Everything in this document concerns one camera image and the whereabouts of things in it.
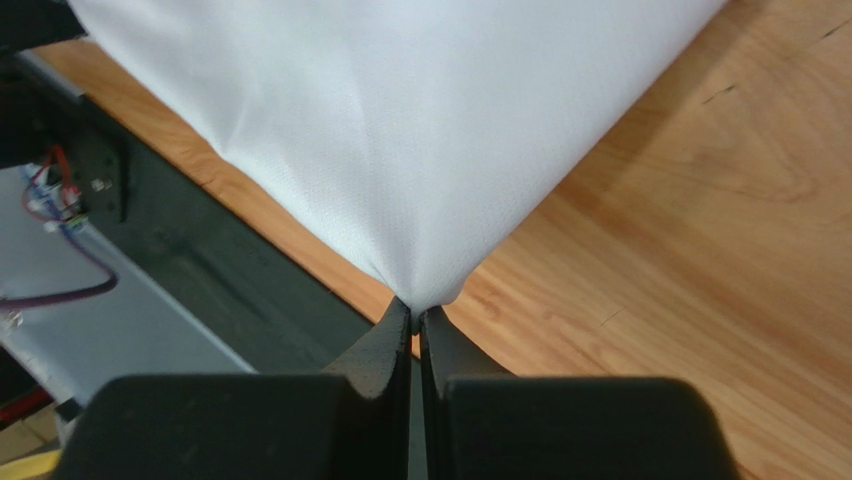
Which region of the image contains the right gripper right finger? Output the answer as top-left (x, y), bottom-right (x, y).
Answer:
top-left (419, 307), bottom-right (739, 479)

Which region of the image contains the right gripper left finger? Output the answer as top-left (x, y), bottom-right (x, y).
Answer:
top-left (53, 300), bottom-right (412, 479)

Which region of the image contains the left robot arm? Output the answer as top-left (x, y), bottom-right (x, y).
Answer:
top-left (1, 0), bottom-right (86, 57)

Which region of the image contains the white t shirt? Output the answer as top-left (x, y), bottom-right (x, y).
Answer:
top-left (71, 1), bottom-right (721, 312)

